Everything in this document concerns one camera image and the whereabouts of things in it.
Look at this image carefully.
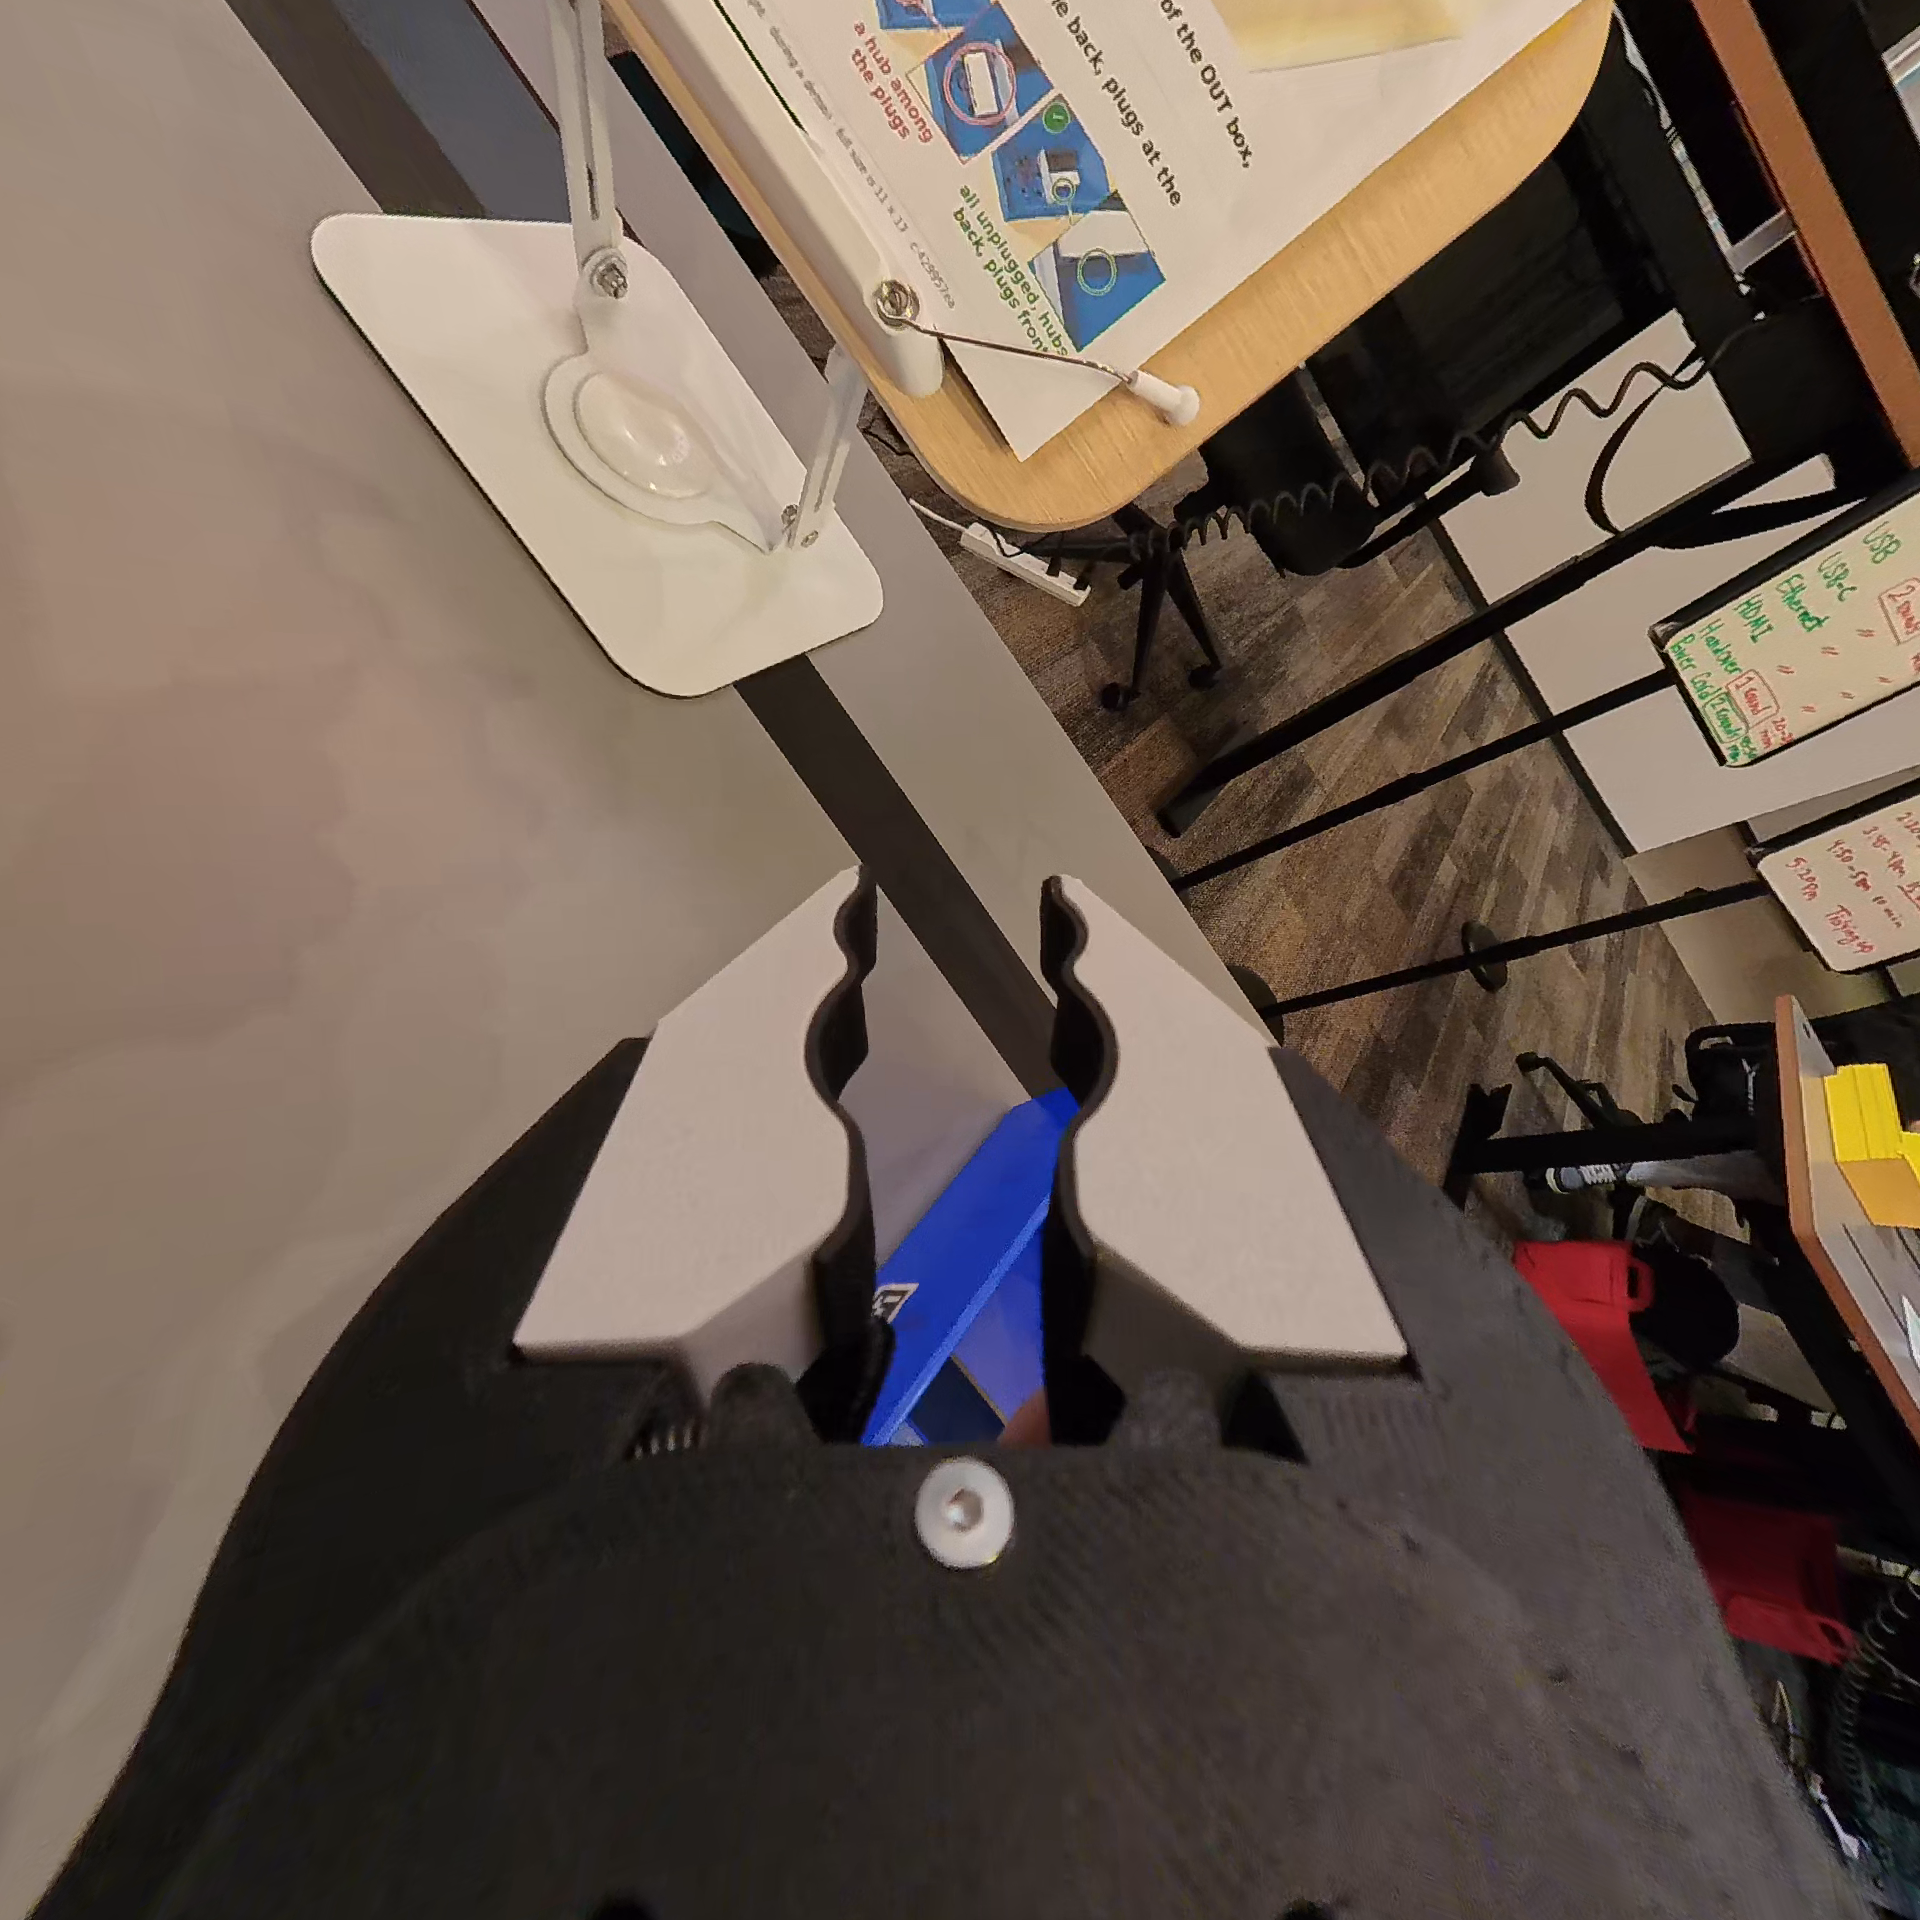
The brown-edged black desk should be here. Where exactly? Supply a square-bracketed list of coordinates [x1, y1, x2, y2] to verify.
[1160, 0, 1920, 841]

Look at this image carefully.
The red floor bin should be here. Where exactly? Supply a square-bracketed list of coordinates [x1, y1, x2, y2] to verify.
[1679, 1476, 1858, 1665]
[1511, 1236, 1705, 1453]

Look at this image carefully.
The yellow plastic bin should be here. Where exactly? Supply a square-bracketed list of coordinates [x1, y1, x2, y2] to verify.
[1822, 1056, 1920, 1220]

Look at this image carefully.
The blue plastic bin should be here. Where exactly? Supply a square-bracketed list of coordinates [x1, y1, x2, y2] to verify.
[862, 1089, 1081, 1450]

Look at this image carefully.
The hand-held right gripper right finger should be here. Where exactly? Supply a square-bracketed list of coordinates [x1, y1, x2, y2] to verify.
[1039, 873, 1422, 1434]

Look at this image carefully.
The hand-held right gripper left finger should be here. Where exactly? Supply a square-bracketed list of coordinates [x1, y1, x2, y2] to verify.
[513, 865, 883, 1442]

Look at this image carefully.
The white power strip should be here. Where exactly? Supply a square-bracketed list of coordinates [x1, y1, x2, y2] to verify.
[913, 499, 1094, 605]

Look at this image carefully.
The black office chair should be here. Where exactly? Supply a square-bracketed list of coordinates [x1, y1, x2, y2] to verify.
[1103, 29, 1643, 712]

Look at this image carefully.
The printed instruction sheet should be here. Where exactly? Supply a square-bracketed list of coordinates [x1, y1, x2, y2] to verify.
[711, 0, 1594, 459]

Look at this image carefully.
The whiteboard with green writing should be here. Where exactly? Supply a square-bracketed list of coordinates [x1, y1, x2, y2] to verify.
[1651, 478, 1920, 770]

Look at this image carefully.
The whiteboard with red underlines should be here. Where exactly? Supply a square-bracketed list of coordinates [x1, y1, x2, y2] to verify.
[1755, 802, 1920, 976]

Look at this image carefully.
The black coiled cable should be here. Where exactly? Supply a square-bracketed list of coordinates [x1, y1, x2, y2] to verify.
[1119, 323, 1719, 579]

